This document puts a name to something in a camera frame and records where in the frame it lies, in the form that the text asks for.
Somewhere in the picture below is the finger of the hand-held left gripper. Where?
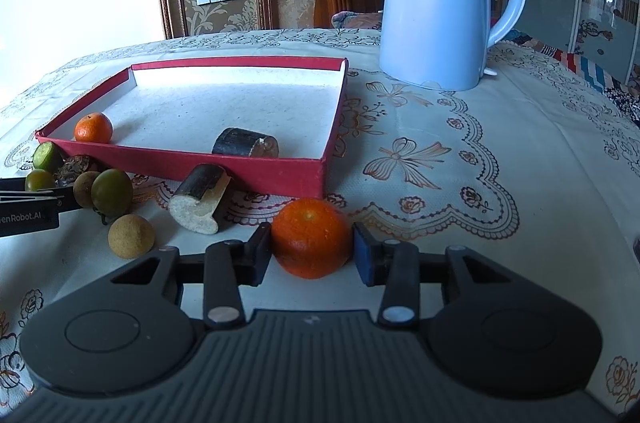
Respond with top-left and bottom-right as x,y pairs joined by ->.
0,176 -> 56,195
49,186 -> 81,214

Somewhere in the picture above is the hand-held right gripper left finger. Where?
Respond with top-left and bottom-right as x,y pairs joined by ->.
107,223 -> 273,330

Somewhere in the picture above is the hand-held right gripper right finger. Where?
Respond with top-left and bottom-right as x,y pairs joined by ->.
352,222 -> 518,330

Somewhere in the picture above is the small green jujube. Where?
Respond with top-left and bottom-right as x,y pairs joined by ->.
24,169 -> 57,193

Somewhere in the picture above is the brown longan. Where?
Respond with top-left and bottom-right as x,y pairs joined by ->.
73,171 -> 102,210

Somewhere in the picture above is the green cucumber piece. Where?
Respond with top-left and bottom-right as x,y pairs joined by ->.
31,142 -> 65,170

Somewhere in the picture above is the large tangerine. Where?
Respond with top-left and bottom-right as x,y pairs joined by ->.
270,198 -> 354,280

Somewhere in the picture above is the tan longan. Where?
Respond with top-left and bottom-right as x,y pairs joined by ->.
108,214 -> 156,260

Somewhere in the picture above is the red cardboard box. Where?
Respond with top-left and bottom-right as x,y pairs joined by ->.
35,56 -> 350,200

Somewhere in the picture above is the dark-skinned sugarcane piece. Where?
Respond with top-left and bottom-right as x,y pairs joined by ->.
167,163 -> 233,235
211,128 -> 280,159

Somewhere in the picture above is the large green jujube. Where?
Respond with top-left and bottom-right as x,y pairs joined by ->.
91,168 -> 134,220

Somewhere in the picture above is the small tangerine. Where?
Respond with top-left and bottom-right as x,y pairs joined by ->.
74,112 -> 114,144

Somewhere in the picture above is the folded colourful blanket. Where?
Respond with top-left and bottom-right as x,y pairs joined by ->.
331,10 -> 383,30

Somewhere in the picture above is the light blue electric kettle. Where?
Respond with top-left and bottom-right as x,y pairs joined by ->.
376,0 -> 529,92

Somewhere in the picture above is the striped colourful quilt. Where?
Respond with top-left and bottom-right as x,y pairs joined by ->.
500,28 -> 640,126

